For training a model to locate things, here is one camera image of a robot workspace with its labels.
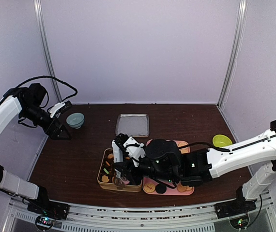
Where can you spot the pink plastic tray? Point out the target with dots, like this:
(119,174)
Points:
(172,182)

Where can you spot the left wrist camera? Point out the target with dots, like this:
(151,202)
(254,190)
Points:
(59,108)

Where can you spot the clock face round cookie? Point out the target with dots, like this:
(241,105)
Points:
(149,187)

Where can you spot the silver tin lid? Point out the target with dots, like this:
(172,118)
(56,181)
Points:
(135,125)

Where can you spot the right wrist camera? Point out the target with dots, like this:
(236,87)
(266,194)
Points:
(126,146)

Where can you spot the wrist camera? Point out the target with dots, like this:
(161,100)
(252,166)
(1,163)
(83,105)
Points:
(59,108)
(126,146)

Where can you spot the green plastic bowl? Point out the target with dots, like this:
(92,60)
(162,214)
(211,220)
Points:
(221,140)

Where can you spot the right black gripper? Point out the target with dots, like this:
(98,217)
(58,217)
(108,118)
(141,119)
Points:
(128,171)

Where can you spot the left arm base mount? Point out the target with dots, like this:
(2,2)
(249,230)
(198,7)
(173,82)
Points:
(53,210)

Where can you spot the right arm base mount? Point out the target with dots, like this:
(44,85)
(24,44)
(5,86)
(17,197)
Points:
(233,208)

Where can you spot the light blue ceramic bowl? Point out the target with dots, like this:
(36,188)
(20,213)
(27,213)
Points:
(75,120)

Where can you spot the black sandwich cookie bottom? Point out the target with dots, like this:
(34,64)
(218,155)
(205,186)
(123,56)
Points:
(160,189)

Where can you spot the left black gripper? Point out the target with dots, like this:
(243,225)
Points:
(53,134)

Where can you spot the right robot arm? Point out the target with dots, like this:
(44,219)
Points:
(167,166)

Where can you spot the gold cookie tin box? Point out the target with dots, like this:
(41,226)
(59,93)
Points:
(109,181)

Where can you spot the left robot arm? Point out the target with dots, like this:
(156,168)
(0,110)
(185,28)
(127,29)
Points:
(25,103)

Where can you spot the right aluminium frame post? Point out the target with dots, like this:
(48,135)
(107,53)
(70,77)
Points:
(236,45)

